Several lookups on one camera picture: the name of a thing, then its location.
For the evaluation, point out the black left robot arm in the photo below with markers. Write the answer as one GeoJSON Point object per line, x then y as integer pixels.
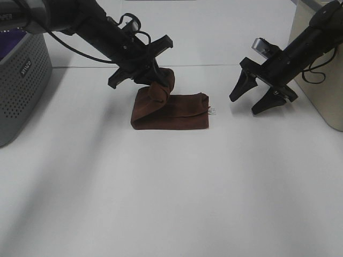
{"type": "Point", "coordinates": [117, 40]}

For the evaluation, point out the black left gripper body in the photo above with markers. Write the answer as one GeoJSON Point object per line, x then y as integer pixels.
{"type": "Point", "coordinates": [141, 64]}

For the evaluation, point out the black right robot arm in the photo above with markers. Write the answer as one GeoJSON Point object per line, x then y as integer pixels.
{"type": "Point", "coordinates": [323, 34]}

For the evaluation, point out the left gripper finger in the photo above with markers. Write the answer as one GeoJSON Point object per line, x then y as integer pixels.
{"type": "Point", "coordinates": [144, 78]}
{"type": "Point", "coordinates": [158, 76]}

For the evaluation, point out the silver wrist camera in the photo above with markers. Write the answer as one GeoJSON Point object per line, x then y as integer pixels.
{"type": "Point", "coordinates": [133, 26]}
{"type": "Point", "coordinates": [264, 48]}

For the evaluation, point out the grey perforated laundry basket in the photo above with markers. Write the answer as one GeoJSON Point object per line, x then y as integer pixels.
{"type": "Point", "coordinates": [25, 73]}

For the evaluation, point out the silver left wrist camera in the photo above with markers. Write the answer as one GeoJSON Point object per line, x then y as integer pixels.
{"type": "Point", "coordinates": [133, 26]}

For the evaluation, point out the purple towel in basket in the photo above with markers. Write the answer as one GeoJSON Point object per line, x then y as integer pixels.
{"type": "Point", "coordinates": [9, 39]}

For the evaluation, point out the brown towel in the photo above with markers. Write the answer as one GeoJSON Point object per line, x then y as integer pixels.
{"type": "Point", "coordinates": [155, 108]}

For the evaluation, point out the beige storage bin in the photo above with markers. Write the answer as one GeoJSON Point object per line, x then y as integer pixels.
{"type": "Point", "coordinates": [324, 85]}

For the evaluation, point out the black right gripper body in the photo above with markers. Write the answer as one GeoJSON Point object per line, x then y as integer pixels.
{"type": "Point", "coordinates": [276, 73]}

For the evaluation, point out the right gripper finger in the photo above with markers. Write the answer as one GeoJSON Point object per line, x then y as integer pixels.
{"type": "Point", "coordinates": [271, 99]}
{"type": "Point", "coordinates": [245, 83]}

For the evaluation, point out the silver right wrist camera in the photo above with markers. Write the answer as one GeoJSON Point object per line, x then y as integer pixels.
{"type": "Point", "coordinates": [264, 48]}

